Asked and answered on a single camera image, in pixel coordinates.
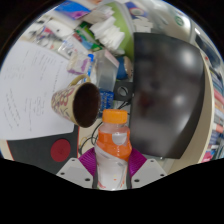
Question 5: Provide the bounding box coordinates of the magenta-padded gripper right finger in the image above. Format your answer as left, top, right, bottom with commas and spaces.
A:
127, 148, 168, 190

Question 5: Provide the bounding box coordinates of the black computer monitor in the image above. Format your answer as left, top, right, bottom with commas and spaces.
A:
113, 32, 206, 160

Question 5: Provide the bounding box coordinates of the patterned ceramic mug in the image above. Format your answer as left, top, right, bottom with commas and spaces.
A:
50, 73, 102, 129

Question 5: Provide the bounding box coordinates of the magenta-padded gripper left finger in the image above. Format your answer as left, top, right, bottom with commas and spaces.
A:
55, 147, 99, 190

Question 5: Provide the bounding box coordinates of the white tissue pile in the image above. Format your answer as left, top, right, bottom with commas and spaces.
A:
89, 15, 126, 51

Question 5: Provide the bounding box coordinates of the orange drink bottle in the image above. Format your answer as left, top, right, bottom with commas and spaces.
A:
94, 108, 133, 191

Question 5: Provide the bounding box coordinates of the blue round container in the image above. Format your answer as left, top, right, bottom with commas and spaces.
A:
116, 55, 134, 81

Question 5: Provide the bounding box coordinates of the pink white small packet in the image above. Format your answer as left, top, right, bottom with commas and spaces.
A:
66, 51, 93, 76

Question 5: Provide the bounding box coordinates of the small blue box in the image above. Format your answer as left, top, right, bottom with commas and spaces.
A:
98, 89, 115, 118

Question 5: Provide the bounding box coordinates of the blue tissue box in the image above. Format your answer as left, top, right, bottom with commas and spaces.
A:
54, 0, 91, 20

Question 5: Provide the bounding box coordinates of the flat round red coaster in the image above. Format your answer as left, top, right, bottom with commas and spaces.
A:
50, 138, 72, 163

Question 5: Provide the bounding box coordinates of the black desk mat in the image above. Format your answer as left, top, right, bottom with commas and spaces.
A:
6, 124, 81, 166

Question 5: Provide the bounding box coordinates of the white handwritten paper sheet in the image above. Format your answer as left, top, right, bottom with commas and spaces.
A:
0, 39, 79, 141

